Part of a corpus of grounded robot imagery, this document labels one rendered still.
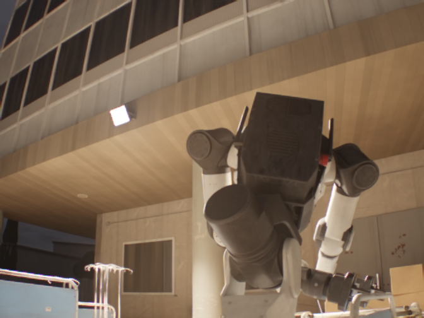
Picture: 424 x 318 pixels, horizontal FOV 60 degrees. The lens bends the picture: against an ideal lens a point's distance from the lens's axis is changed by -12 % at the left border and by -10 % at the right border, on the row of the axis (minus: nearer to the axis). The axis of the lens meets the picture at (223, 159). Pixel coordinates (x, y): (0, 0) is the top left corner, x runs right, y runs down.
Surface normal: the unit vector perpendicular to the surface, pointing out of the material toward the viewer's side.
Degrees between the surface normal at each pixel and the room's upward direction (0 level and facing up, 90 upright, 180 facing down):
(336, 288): 90
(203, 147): 114
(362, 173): 134
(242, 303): 47
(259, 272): 150
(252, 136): 78
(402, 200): 90
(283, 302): 106
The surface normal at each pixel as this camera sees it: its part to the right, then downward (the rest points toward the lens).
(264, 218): 0.71, 0.08
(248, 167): -0.07, -0.54
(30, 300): 0.85, -0.20
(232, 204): -0.44, -0.73
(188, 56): -0.53, -0.29
